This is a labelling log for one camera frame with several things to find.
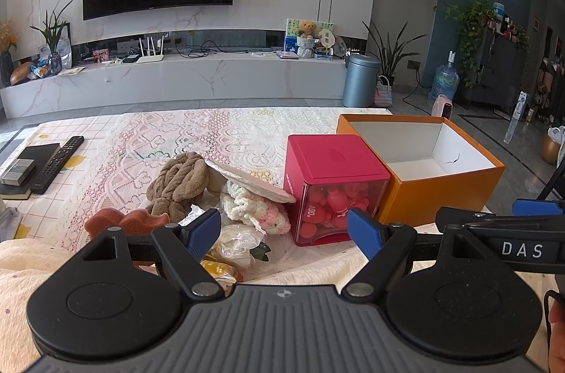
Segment potted long-leaf plant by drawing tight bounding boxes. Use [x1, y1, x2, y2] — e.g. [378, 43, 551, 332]
[362, 21, 426, 79]

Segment pink white crochet toy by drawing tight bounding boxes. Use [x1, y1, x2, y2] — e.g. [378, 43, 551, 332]
[219, 181, 290, 235]

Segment small woven handbag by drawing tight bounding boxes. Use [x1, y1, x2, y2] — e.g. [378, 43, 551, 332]
[374, 75, 393, 108]

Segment orange cardboard box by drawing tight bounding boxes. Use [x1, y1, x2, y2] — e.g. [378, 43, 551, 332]
[336, 114, 505, 227]

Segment marble tv console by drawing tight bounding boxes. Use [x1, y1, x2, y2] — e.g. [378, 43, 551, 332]
[1, 53, 346, 119]

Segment beige pouch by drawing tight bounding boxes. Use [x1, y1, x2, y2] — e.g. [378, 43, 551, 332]
[205, 160, 296, 204]

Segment white wifi router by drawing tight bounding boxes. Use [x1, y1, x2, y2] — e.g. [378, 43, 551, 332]
[137, 36, 164, 63]

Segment dark cabinet with plants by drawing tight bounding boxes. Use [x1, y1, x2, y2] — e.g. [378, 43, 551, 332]
[454, 0, 530, 113]

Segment pink space heater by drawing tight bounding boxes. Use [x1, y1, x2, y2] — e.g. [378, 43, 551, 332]
[431, 95, 453, 119]

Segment brown knotted plush rope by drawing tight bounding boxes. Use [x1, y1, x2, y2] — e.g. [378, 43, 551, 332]
[144, 151, 211, 224]

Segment clear plastic bag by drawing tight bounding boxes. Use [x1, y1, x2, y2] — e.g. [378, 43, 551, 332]
[208, 224, 264, 270]

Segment dried flowers in vase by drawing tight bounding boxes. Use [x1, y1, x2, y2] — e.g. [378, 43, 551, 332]
[0, 20, 17, 87]

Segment red box with balls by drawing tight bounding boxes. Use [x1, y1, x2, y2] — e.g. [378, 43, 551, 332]
[284, 134, 390, 247]

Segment blue metal trash bin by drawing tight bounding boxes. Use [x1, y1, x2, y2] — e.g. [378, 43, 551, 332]
[342, 53, 381, 108]

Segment water jug with pump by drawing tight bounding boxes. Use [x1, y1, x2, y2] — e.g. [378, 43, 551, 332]
[428, 51, 460, 101]

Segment teddy bear on console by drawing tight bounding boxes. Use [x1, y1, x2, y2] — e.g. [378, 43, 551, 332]
[297, 20, 317, 39]

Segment green plant in vase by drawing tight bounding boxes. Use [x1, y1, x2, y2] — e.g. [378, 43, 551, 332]
[31, 0, 73, 75]

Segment lace patterned tablecloth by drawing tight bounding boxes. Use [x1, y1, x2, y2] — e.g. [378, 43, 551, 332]
[0, 107, 549, 373]

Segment person right hand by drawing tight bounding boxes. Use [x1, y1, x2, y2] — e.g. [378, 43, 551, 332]
[548, 300, 565, 373]

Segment yellow soft item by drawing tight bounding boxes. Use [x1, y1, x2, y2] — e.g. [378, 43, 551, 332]
[200, 259, 242, 295]

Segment small grey box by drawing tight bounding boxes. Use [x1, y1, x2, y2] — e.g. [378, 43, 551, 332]
[0, 159, 35, 187]

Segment black remote control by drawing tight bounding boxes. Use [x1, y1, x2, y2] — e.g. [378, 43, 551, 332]
[31, 136, 84, 194]

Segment black notebook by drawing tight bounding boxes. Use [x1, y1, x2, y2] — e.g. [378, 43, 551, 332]
[1, 143, 60, 200]

